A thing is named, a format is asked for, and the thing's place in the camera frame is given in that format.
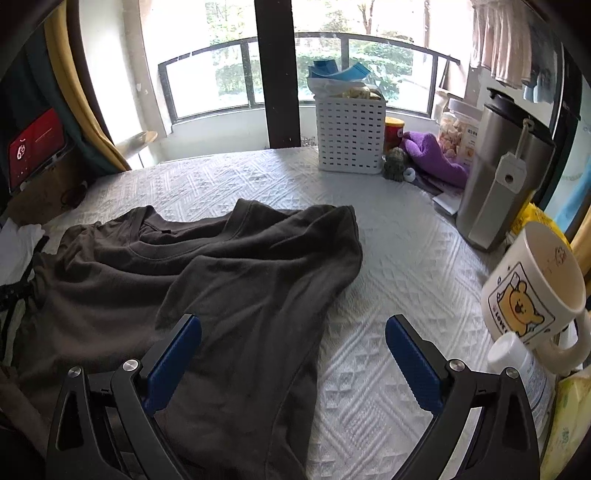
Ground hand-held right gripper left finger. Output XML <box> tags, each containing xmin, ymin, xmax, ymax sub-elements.
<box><xmin>46</xmin><ymin>314</ymin><xmax>202</xmax><ymax>480</ymax></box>

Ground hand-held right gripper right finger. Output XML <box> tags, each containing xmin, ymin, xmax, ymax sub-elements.
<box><xmin>385</xmin><ymin>315</ymin><xmax>541</xmax><ymax>480</ymax></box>

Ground dark grey t-shirt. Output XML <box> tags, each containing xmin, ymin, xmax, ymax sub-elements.
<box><xmin>14</xmin><ymin>199</ymin><xmax>365</xmax><ymax>480</ymax></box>

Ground hanging pale clothes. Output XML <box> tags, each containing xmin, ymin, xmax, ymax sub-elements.
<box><xmin>468</xmin><ymin>0</ymin><xmax>561</xmax><ymax>88</ymax></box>

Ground white plastic bottle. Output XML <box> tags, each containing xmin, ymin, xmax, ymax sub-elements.
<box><xmin>487</xmin><ymin>333</ymin><xmax>555</xmax><ymax>416</ymax></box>

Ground white quilted mattress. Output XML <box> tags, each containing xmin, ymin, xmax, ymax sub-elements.
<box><xmin>41</xmin><ymin>147</ymin><xmax>555</xmax><ymax>480</ymax></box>

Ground white bear print mug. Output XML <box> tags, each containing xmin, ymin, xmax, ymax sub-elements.
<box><xmin>480</xmin><ymin>222</ymin><xmax>591</xmax><ymax>376</ymax></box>

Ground white papers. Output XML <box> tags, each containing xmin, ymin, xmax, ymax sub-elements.
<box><xmin>431</xmin><ymin>191</ymin><xmax>462</xmax><ymax>217</ymax></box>

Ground yellow tissue pack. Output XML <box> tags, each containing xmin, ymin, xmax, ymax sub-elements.
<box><xmin>540</xmin><ymin>371</ymin><xmax>591</xmax><ymax>480</ymax></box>

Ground yellow plastic bag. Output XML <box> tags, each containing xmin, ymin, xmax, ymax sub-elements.
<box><xmin>508</xmin><ymin>203</ymin><xmax>573</xmax><ymax>252</ymax></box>

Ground white cloth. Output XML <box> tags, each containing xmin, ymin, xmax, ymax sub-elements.
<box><xmin>0</xmin><ymin>217</ymin><xmax>49</xmax><ymax>284</ymax></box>

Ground small green cactus toy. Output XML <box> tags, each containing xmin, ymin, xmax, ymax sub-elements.
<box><xmin>383</xmin><ymin>148</ymin><xmax>409</xmax><ymax>182</ymax></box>

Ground white hanging tag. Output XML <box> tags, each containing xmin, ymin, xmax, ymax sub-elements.
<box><xmin>489</xmin><ymin>117</ymin><xmax>536</xmax><ymax>217</ymax></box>

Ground purple cloth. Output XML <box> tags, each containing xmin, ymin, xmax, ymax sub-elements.
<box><xmin>399</xmin><ymin>131</ymin><xmax>471</xmax><ymax>189</ymax></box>

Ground cardboard box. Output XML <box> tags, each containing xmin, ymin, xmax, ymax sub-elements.
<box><xmin>7</xmin><ymin>148</ymin><xmax>88</xmax><ymax>227</ymax></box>

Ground light blue bag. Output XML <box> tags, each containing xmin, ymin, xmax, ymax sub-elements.
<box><xmin>551</xmin><ymin>152</ymin><xmax>591</xmax><ymax>241</ymax></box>

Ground red and yellow can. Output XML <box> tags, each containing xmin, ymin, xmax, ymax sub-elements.
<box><xmin>385</xmin><ymin>116</ymin><xmax>406</xmax><ymax>151</ymax></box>

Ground clear snack jar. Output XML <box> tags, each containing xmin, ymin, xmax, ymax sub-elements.
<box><xmin>436</xmin><ymin>98</ymin><xmax>485</xmax><ymax>169</ymax></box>

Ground white perforated plastic basket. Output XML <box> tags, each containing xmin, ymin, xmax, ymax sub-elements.
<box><xmin>315</xmin><ymin>95</ymin><xmax>387</xmax><ymax>174</ymax></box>

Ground tablet with red screen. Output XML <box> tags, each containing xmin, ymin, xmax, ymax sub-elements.
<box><xmin>7</xmin><ymin>108</ymin><xmax>70</xmax><ymax>195</ymax></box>

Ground snack bags in basket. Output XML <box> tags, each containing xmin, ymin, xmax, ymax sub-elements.
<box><xmin>307</xmin><ymin>76</ymin><xmax>384</xmax><ymax>100</ymax></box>

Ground yellow curtain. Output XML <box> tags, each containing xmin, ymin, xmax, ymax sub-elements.
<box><xmin>44</xmin><ymin>0</ymin><xmax>132</xmax><ymax>172</ymax></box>

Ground dark balcony railing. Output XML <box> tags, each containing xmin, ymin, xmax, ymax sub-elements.
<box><xmin>158</xmin><ymin>31</ymin><xmax>462</xmax><ymax>125</ymax></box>

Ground blue paper packet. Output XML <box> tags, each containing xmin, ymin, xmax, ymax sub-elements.
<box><xmin>308</xmin><ymin>60</ymin><xmax>372</xmax><ymax>84</ymax></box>

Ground dark green curtain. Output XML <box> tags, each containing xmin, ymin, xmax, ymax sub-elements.
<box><xmin>0</xmin><ymin>32</ymin><xmax>88</xmax><ymax>153</ymax></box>

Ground black strap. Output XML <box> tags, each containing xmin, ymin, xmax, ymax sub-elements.
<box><xmin>0</xmin><ymin>235</ymin><xmax>49</xmax><ymax>361</ymax></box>

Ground dark window post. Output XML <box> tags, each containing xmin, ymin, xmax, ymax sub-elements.
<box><xmin>255</xmin><ymin>0</ymin><xmax>302</xmax><ymax>149</ymax></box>

